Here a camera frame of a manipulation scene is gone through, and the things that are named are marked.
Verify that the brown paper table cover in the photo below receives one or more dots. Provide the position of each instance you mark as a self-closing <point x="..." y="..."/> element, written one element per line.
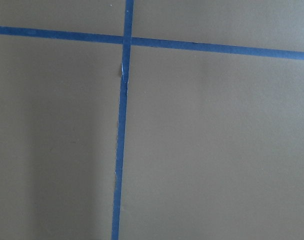
<point x="151" y="119"/>

